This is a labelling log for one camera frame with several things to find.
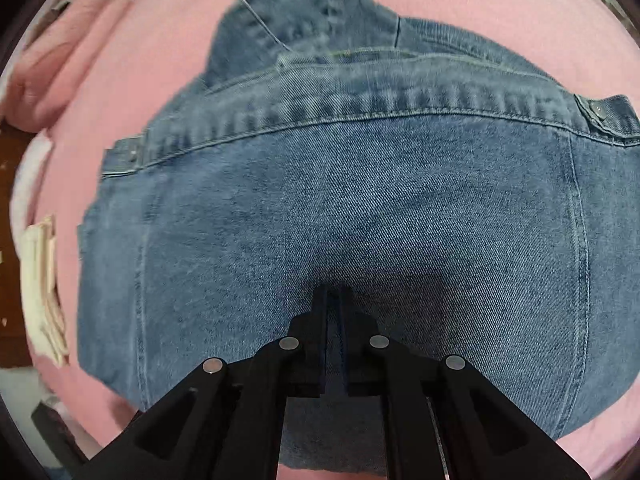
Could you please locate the blue denim jacket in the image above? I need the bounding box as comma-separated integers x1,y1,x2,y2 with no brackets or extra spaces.
74,0,640,476

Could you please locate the folded cream clothes stack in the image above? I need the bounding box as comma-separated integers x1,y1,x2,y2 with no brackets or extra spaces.
20,216,70,367

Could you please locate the white pillow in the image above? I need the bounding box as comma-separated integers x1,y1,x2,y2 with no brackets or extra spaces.
9,129,53,258

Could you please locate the brown wooden headboard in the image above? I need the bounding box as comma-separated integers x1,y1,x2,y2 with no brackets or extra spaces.
0,122,34,368

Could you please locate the folded pink quilt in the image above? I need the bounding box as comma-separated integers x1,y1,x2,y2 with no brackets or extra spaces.
1,0,131,133

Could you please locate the pink bed blanket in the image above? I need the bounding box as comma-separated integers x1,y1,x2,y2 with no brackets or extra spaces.
8,0,640,480

